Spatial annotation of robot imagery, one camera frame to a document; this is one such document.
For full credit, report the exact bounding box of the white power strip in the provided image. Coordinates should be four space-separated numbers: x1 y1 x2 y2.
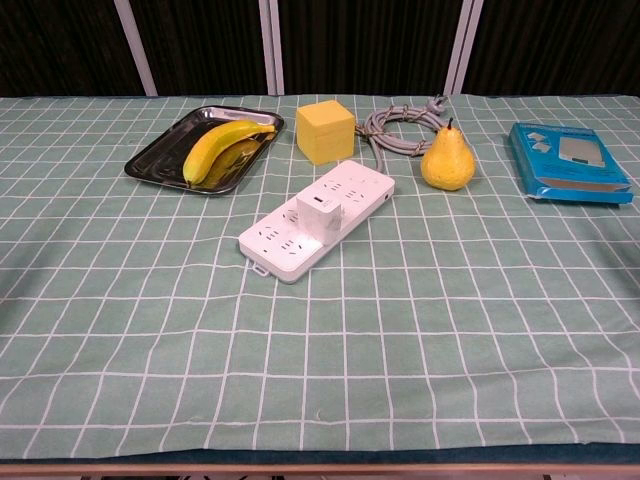
237 159 398 285

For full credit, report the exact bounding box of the white plug adapter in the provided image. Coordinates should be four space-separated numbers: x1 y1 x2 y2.
295 192 346 245

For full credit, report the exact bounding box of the green checked tablecloth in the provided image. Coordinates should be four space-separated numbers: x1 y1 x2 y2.
0 93 640 460

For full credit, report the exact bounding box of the yellow banana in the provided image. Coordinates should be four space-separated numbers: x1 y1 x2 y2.
182 119 277 188

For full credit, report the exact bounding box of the yellow foam cube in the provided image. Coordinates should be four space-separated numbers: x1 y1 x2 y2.
295 99 357 165

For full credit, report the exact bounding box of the grey cable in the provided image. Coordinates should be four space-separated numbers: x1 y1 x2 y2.
355 94 448 174

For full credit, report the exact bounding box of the yellow pear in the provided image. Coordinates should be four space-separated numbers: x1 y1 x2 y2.
420 117 476 191

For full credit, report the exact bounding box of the black metal tray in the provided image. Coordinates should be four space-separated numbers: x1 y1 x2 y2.
123 104 285 196

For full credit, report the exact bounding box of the blue cardboard box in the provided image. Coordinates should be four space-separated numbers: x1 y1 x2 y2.
509 122 635 206

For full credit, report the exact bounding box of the white frame post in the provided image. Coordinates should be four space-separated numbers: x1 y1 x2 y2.
113 0 159 97
442 0 485 97
258 0 286 96

